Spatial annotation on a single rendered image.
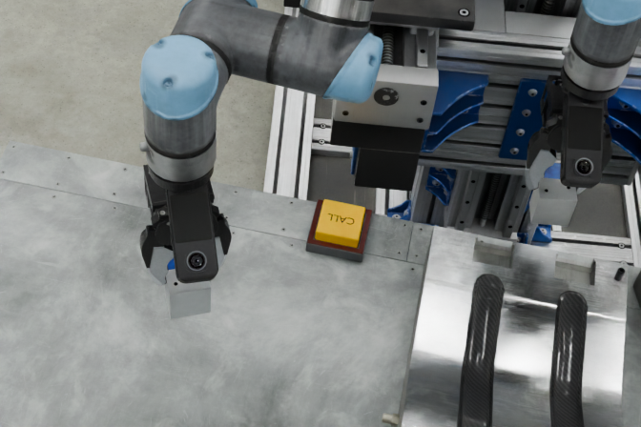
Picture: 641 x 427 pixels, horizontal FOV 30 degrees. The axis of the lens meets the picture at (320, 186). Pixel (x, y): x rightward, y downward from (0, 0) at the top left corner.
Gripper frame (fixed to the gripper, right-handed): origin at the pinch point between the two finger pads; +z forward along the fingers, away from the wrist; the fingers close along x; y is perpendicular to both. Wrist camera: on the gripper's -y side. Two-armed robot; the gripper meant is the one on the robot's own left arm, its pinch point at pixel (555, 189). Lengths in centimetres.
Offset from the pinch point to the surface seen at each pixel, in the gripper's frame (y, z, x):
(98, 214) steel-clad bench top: 1, 15, 61
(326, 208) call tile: 2.7, 11.3, 29.3
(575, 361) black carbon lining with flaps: -21.6, 7.0, -2.4
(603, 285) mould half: -10.4, 6.1, -6.8
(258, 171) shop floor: 77, 95, 42
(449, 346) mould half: -21.0, 6.7, 13.4
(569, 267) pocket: -6.3, 8.3, -3.3
